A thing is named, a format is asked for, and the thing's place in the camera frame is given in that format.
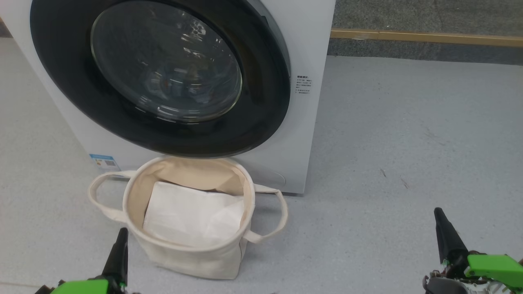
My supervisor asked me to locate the cream canvas laundry basket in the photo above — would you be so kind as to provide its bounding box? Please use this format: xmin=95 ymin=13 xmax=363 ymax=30
xmin=87 ymin=156 xmax=289 ymax=281

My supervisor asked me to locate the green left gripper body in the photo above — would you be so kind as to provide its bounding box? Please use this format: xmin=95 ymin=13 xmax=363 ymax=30
xmin=35 ymin=278 xmax=137 ymax=294

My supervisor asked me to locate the white front-load washing machine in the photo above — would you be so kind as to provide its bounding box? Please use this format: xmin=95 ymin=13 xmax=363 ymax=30
xmin=0 ymin=0 xmax=336 ymax=195

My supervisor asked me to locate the blue energy label sticker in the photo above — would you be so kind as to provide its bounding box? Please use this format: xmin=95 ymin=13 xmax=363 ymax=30
xmin=89 ymin=154 xmax=121 ymax=172

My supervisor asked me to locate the white folded cloth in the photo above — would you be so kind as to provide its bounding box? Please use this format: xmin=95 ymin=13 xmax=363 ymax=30
xmin=143 ymin=181 xmax=246 ymax=248

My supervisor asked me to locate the washing machine door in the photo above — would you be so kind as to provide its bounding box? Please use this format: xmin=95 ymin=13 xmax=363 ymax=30
xmin=29 ymin=0 xmax=292 ymax=159

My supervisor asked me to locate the printed text notice label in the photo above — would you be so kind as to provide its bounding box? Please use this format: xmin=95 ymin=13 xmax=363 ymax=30
xmin=296 ymin=75 xmax=313 ymax=96

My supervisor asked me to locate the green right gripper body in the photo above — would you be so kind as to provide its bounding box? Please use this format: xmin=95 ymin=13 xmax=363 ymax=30
xmin=423 ymin=253 xmax=523 ymax=294

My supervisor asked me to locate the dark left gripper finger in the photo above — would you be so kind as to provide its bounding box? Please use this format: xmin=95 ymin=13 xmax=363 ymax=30
xmin=101 ymin=227 xmax=129 ymax=287

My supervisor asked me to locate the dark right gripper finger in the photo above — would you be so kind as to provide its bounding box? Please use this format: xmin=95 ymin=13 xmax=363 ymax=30
xmin=434 ymin=207 xmax=469 ymax=265

